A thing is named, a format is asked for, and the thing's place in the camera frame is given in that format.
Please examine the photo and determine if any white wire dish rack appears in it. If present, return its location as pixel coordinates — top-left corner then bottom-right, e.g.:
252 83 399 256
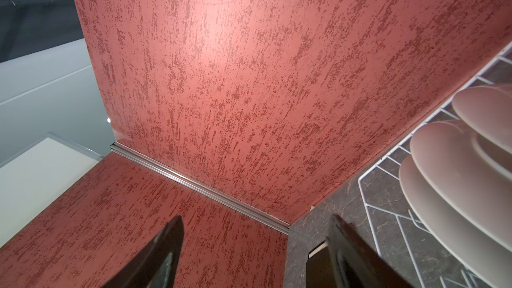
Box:
357 46 511 287

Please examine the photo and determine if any dark square plate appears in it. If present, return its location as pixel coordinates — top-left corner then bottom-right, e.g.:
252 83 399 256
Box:
305 241 337 288

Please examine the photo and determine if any white round plate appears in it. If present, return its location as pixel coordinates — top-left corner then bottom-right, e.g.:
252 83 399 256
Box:
399 156 511 287
452 84 511 153
410 120 511 249

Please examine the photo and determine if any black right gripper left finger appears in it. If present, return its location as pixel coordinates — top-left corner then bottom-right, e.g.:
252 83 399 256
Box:
103 215 185 288

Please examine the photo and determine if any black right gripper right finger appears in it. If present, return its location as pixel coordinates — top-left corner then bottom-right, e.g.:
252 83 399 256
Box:
327 214 411 287

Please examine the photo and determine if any aluminium left corner post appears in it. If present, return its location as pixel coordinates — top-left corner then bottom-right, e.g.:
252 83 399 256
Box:
111 141 290 235

